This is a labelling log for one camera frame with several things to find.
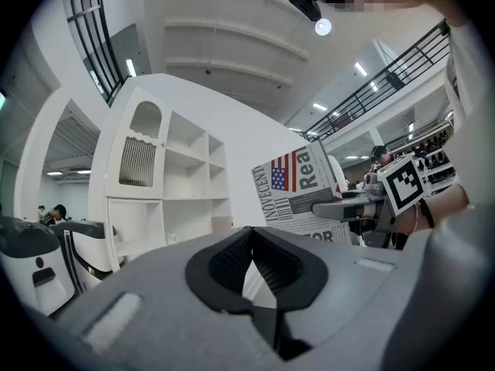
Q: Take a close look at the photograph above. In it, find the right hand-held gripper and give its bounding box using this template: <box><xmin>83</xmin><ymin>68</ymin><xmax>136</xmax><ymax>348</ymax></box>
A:
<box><xmin>310</xmin><ymin>155</ymin><xmax>431</xmax><ymax>247</ymax></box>

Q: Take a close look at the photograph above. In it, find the white shelf cabinet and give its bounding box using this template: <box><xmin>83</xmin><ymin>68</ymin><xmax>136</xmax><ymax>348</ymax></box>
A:
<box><xmin>87</xmin><ymin>86</ymin><xmax>234</xmax><ymax>272</ymax></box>

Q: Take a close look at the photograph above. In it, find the black metal railing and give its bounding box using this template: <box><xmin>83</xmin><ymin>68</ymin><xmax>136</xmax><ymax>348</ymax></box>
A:
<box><xmin>66</xmin><ymin>0</ymin><xmax>125</xmax><ymax>106</ymax></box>
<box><xmin>302</xmin><ymin>19</ymin><xmax>452</xmax><ymax>143</ymax></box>

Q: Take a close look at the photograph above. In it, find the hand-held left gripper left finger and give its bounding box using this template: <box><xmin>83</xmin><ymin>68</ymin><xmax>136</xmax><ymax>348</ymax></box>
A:
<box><xmin>184</xmin><ymin>226</ymin><xmax>255</xmax><ymax>314</ymax></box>

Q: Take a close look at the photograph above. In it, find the ribbed glass cabinet door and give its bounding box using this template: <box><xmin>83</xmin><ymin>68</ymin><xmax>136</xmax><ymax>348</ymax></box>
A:
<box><xmin>104</xmin><ymin>87</ymin><xmax>172</xmax><ymax>201</ymax></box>

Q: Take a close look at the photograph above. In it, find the white and black service robot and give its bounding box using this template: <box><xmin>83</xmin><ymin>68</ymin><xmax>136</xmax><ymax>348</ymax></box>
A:
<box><xmin>0</xmin><ymin>215</ymin><xmax>119</xmax><ymax>317</ymax></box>

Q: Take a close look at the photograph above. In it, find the flag print newspaper book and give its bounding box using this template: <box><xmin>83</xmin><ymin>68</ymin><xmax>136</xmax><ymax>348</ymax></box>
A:
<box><xmin>250</xmin><ymin>140</ymin><xmax>353</xmax><ymax>247</ymax></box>

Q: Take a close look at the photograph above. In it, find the person's right forearm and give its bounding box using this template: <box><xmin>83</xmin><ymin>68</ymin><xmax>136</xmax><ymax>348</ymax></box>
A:
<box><xmin>394</xmin><ymin>183</ymin><xmax>471</xmax><ymax>240</ymax></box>

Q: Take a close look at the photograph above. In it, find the shelf of dark shoes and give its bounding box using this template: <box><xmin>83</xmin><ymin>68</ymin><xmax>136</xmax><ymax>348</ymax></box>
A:
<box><xmin>408</xmin><ymin>128</ymin><xmax>456</xmax><ymax>187</ymax></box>

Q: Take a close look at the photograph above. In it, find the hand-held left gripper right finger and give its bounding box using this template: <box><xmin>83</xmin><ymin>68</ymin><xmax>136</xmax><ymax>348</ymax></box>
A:
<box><xmin>252</xmin><ymin>226</ymin><xmax>329</xmax><ymax>312</ymax></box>

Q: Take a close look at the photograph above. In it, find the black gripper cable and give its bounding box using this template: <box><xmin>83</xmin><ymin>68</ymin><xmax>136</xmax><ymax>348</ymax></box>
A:
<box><xmin>418</xmin><ymin>197</ymin><xmax>435</xmax><ymax>230</ymax></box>

